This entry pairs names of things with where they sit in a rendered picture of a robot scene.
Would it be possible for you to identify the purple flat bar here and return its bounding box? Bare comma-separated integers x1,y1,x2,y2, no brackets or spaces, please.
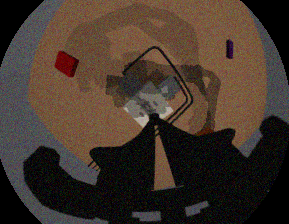
226,40,233,60

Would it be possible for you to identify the red cube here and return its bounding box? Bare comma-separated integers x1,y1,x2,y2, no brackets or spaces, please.
54,51,79,77

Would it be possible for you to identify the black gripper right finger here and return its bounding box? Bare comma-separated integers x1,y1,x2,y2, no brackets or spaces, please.
156,119,236,186

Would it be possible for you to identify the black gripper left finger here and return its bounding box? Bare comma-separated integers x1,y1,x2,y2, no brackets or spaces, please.
89,119,156,189

